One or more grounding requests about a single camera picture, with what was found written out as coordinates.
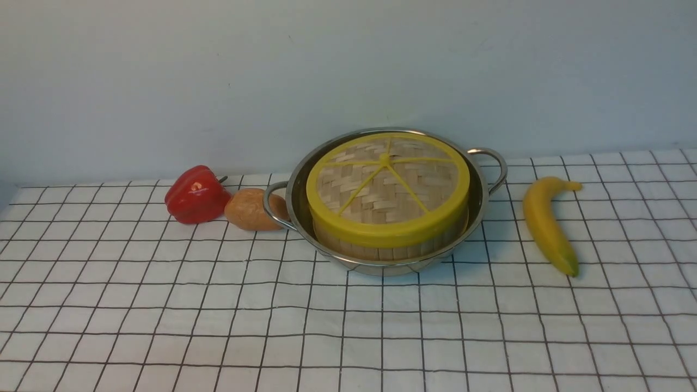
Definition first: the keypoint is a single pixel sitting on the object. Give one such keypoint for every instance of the yellow woven bamboo steamer lid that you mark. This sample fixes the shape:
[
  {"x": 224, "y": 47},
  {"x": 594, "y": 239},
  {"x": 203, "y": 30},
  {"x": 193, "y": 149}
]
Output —
[{"x": 389, "y": 189}]

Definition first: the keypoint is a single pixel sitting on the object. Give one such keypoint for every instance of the yellow rimmed bamboo steamer basket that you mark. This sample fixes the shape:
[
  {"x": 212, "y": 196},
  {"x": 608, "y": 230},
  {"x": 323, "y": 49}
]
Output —
[{"x": 393, "y": 254}]

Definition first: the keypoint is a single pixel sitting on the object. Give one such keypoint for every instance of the stainless steel pot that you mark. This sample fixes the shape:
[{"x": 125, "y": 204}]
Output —
[{"x": 286, "y": 202}]

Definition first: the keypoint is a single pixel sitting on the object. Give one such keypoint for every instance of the brown bread roll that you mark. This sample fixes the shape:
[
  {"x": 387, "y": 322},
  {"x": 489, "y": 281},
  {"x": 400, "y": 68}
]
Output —
[{"x": 245, "y": 210}]

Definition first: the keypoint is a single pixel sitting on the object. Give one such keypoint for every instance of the red bell pepper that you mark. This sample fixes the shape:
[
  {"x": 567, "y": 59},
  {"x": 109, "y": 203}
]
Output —
[{"x": 196, "y": 197}]

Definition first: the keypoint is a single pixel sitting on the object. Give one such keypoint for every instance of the yellow banana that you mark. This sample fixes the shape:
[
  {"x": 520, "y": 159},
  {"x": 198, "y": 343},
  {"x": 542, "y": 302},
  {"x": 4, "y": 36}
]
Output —
[{"x": 543, "y": 226}]

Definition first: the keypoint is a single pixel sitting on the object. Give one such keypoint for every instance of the white black grid tablecloth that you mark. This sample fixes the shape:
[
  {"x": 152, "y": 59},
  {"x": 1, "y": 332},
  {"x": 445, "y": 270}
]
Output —
[{"x": 103, "y": 291}]

